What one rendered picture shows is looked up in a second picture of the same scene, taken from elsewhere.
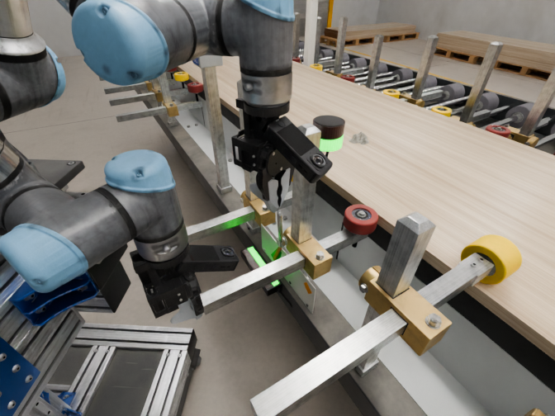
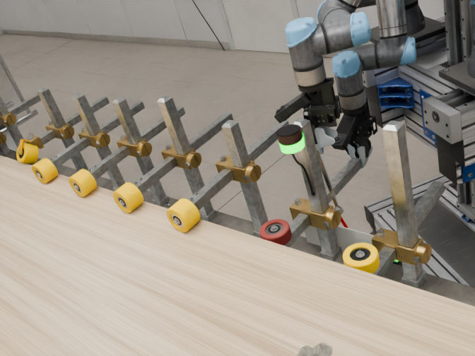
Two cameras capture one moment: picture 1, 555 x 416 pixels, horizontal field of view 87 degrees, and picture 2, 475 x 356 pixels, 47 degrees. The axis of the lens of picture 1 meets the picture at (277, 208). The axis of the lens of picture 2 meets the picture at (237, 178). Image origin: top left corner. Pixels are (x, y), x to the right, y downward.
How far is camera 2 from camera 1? 1.76 m
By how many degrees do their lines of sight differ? 110
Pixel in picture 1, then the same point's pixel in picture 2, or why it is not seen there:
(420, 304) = (228, 162)
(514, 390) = not seen: hidden behind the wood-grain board
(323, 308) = (300, 248)
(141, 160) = (341, 56)
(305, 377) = (271, 131)
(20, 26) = not seen: outside the picture
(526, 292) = (165, 226)
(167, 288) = not seen: hidden behind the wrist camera
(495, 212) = (154, 287)
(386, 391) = (247, 229)
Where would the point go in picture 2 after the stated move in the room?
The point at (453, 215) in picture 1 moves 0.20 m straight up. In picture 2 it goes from (194, 267) to (167, 204)
